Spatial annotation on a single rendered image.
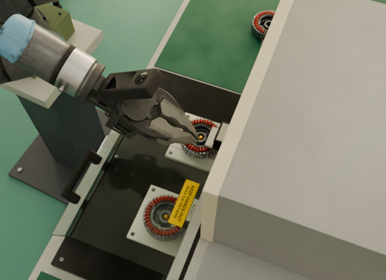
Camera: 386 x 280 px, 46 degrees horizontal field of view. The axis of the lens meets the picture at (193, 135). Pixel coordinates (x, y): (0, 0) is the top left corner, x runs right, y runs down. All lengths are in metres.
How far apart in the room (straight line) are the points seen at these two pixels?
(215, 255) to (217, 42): 0.87
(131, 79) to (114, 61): 1.73
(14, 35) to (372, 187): 0.57
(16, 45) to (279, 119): 0.42
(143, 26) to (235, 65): 1.23
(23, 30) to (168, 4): 1.97
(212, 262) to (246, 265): 0.06
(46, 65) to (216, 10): 0.93
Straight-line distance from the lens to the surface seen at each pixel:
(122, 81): 0.74
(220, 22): 1.55
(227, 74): 1.41
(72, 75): 0.75
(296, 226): 0.60
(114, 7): 2.72
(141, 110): 0.76
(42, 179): 2.14
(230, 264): 0.78
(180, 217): 0.85
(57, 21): 1.50
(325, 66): 0.73
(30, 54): 0.76
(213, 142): 1.15
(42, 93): 1.44
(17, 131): 2.32
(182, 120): 0.78
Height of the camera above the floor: 1.87
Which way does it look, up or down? 60 degrees down
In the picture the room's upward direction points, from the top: straight up
